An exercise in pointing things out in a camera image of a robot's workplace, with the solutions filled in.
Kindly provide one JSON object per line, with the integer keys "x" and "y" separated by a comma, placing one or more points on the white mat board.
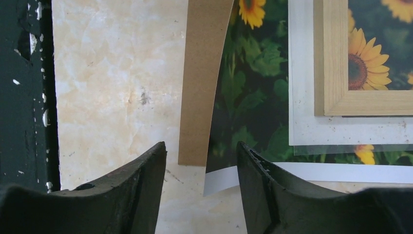
{"x": 305, "y": 128}

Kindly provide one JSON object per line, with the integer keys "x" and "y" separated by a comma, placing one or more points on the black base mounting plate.
{"x": 29, "y": 153}

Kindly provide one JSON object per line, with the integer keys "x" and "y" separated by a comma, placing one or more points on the wooden picture frame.
{"x": 332, "y": 96}

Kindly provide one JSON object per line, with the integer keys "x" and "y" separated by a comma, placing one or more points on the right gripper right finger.
{"x": 277, "y": 202}

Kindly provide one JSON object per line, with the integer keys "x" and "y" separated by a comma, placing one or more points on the sunflower photo print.
{"x": 252, "y": 94}

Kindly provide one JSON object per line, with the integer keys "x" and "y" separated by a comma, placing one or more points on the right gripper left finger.
{"x": 124, "y": 201}

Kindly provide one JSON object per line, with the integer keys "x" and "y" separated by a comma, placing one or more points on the brown backing board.
{"x": 207, "y": 23}

